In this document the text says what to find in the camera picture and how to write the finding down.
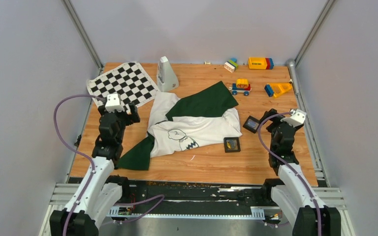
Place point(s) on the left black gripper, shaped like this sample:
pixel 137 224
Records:
pixel 132 118

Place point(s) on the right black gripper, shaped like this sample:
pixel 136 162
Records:
pixel 275 120

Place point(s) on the black square display case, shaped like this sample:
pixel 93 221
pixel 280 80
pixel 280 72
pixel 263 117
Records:
pixel 251 124

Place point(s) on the white green garment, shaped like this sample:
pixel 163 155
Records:
pixel 181 124

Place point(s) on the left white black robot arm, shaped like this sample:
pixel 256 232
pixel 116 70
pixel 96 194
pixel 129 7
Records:
pixel 99 190

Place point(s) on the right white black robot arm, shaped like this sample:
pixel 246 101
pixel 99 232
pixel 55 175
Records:
pixel 304 210

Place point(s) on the yellow blue toy scoop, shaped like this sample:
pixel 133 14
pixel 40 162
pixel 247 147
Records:
pixel 277 89

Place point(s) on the checkerboard calibration sheet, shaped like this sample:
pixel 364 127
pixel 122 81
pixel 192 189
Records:
pixel 129 80

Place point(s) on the toy car with yellow top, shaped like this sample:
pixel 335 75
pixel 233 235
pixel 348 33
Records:
pixel 241 86

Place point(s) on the white wedge-shaped stand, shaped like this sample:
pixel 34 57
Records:
pixel 166 77

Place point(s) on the grey metal pipe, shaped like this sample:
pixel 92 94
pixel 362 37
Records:
pixel 291 65

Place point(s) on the yellow red blue brick box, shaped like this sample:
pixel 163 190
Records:
pixel 260 63

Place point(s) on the white green blue bricks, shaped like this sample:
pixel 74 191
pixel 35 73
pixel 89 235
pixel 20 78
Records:
pixel 231 65

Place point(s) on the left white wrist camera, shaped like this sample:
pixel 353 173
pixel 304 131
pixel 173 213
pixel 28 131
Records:
pixel 114 103

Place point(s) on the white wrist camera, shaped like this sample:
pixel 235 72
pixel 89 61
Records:
pixel 297 117
pixel 114 103

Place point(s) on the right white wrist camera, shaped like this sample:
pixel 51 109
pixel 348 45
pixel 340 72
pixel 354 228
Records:
pixel 297 117

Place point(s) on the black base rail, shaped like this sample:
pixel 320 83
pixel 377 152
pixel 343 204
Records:
pixel 164 198

